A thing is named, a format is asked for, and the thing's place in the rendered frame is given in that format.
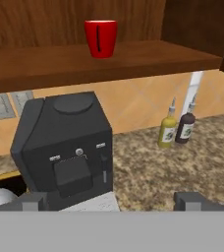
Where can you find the dark brown sauce bottle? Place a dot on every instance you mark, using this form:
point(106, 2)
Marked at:
point(185, 127)

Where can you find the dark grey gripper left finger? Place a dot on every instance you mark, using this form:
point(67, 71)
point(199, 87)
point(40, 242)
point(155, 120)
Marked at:
point(29, 202)

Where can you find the yellow oil bottle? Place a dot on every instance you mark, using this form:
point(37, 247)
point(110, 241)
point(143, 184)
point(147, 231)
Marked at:
point(167, 130)

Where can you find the dark tray with yellow rim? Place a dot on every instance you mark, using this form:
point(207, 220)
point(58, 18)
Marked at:
point(6, 182)

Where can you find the grey wall socket plate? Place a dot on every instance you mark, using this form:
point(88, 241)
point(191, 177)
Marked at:
point(22, 100)
point(0, 105)

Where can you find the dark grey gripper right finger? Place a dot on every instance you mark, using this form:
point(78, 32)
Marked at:
point(193, 201)

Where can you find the brown wooden open cabinet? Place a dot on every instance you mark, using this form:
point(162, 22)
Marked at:
point(84, 42)

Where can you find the black coffee machine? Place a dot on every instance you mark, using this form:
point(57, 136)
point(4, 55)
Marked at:
point(66, 146)

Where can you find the red mug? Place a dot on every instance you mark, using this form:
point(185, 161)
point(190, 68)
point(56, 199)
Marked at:
point(101, 37)

